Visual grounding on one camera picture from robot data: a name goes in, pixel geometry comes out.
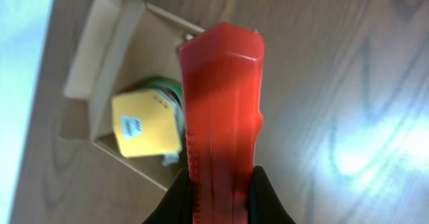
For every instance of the cardboard box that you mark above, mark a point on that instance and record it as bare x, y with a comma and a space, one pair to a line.
123, 43

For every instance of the yellow sticky note pad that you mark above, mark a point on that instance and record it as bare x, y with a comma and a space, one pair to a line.
145, 123

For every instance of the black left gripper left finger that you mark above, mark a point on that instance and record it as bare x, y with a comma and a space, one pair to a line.
176, 207

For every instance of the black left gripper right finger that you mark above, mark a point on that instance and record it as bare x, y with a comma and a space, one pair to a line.
264, 204

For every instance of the orange utility knife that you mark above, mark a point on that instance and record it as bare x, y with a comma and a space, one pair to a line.
221, 80

